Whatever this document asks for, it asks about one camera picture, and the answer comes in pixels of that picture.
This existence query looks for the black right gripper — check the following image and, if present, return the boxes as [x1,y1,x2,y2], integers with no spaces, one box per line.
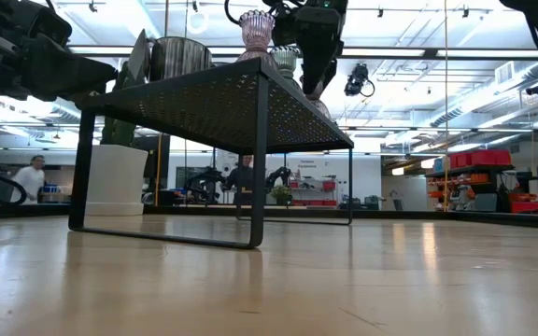
[291,5,348,94]

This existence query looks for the clear glass candlestick holder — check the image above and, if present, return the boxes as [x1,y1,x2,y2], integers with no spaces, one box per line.
[268,45,305,94]

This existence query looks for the pink glass candlestick holder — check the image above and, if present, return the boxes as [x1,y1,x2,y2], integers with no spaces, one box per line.
[238,8,279,71]

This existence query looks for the scented candle tin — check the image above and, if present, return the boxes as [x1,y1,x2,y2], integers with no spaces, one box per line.
[126,28,213,83]

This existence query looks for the green cactus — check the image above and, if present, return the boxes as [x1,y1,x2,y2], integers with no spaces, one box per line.
[99,60,151,148]

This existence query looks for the person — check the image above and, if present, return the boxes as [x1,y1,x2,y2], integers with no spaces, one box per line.
[224,154,257,206]
[10,154,47,205]

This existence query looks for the red bin shelf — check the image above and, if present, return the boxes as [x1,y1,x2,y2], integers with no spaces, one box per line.
[289,178,339,208]

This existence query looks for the white hexagonal plant pot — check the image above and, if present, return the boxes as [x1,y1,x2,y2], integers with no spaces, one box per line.
[84,143,149,217]

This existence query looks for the black perforated metal shelf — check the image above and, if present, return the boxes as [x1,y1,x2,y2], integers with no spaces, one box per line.
[67,56,355,251]

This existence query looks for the small potted plant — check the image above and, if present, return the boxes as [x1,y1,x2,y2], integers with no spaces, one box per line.
[270,183,294,207]

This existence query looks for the red storage bin rack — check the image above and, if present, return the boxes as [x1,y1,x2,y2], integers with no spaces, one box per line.
[425,147,538,216]

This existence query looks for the black overhead camera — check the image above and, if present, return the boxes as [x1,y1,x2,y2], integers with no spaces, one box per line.
[343,63,376,99]

